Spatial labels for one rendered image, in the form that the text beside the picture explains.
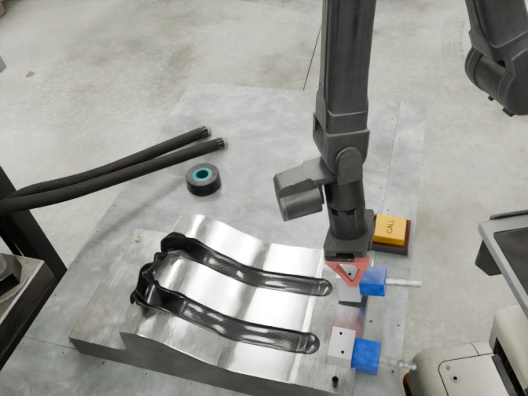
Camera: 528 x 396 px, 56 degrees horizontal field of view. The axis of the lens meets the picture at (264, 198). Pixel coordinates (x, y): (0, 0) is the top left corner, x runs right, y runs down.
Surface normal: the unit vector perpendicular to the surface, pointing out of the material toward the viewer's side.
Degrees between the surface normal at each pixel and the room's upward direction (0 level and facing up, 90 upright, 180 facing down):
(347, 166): 83
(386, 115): 0
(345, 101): 72
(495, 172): 0
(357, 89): 77
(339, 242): 13
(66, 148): 0
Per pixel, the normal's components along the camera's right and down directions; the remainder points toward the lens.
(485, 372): -0.10, -0.69
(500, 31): 0.07, 0.51
